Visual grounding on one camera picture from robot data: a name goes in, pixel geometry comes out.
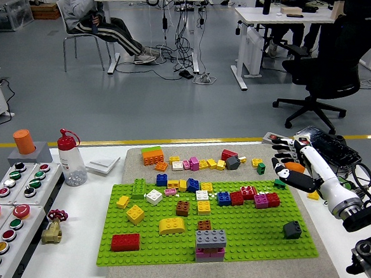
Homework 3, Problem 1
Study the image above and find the small yellow brick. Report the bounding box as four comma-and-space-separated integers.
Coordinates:
116, 195, 130, 210

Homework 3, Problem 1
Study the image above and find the orange cylinder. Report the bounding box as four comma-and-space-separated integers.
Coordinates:
11, 128, 37, 157

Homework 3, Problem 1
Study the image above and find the green tall brick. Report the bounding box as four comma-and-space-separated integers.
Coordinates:
132, 177, 147, 201

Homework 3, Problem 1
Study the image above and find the yellow arched brick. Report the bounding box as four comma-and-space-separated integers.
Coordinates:
157, 215, 187, 237

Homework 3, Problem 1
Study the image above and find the blue four-stud brick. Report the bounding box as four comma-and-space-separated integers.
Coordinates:
155, 173, 169, 188
216, 191, 233, 208
185, 177, 201, 194

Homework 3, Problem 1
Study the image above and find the brown four-stud brick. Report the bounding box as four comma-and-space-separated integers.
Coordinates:
197, 219, 213, 232
175, 200, 191, 218

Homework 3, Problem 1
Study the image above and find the white computer tower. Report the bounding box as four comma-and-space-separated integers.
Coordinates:
242, 27, 266, 79

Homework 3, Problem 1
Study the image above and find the red-capped squeeze bottle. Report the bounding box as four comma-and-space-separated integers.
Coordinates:
53, 128, 92, 189

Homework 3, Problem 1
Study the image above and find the black office chair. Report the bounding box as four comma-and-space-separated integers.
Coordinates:
270, 5, 371, 138

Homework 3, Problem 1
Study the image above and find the clear plastic crate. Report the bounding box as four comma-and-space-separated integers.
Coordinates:
0, 0, 36, 35

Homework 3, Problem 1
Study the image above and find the large yellow four-stud brick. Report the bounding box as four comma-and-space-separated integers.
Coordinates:
125, 204, 147, 226

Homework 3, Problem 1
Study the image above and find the lime green plate brick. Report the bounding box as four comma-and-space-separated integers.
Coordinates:
140, 144, 163, 155

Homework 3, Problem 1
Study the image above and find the magenta tall brick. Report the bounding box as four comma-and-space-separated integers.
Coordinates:
188, 156, 201, 173

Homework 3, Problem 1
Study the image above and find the white floor adapter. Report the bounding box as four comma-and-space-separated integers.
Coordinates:
192, 72, 218, 86

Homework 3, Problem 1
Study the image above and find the grey flat base brick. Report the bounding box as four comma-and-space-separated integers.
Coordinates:
195, 256, 225, 265

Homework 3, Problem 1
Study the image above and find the grey push-button box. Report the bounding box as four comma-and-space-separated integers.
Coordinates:
0, 160, 39, 208
12, 160, 64, 209

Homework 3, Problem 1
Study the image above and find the wooden pallet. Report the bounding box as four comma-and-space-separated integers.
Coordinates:
29, 1, 62, 22

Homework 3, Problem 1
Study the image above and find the magenta four-stud brick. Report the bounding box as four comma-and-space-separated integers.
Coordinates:
253, 193, 269, 209

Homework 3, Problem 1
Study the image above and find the green studded baseplate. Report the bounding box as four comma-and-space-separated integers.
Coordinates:
96, 168, 324, 278

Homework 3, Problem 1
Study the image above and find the wide red brick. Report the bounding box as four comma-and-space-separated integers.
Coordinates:
239, 184, 259, 201

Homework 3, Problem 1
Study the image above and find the seated person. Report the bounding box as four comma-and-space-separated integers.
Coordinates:
57, 0, 161, 66
266, 0, 325, 62

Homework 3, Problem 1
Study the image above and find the red curved brick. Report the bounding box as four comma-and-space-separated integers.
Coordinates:
220, 149, 239, 162

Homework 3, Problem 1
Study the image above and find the wooden box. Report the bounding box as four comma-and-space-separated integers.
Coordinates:
279, 4, 303, 16

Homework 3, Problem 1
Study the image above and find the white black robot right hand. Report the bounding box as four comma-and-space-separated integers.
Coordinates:
266, 137, 366, 218

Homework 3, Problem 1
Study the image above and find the large orange brick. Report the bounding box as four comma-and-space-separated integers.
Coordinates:
140, 148, 166, 168

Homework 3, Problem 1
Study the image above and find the red eight-stud brick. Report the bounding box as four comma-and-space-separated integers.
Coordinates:
110, 231, 142, 254

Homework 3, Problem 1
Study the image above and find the brass valve red handwheel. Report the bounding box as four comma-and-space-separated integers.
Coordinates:
40, 208, 69, 246

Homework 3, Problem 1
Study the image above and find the grey switch box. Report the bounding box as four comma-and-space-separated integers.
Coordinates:
262, 131, 293, 147

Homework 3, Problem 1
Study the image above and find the orange fruit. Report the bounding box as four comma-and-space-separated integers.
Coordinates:
284, 161, 306, 174

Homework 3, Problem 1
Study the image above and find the black clear-lid case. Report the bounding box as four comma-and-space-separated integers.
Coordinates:
293, 124, 365, 173

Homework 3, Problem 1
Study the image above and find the grey-brown mat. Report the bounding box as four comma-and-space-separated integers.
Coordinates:
104, 133, 351, 278

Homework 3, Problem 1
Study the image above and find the grey metal chair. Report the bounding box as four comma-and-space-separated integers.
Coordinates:
51, 0, 116, 77

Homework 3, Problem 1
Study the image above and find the grey block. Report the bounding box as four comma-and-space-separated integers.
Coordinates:
6, 139, 55, 170

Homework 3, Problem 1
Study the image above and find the red four-stud brick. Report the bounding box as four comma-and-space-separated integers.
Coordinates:
265, 192, 281, 209
229, 190, 245, 208

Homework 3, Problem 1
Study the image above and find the white four-stud brick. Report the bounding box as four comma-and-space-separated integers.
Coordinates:
194, 189, 210, 202
145, 189, 164, 207

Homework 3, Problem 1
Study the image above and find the white wall switch plate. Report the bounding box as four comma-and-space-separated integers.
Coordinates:
84, 153, 121, 177

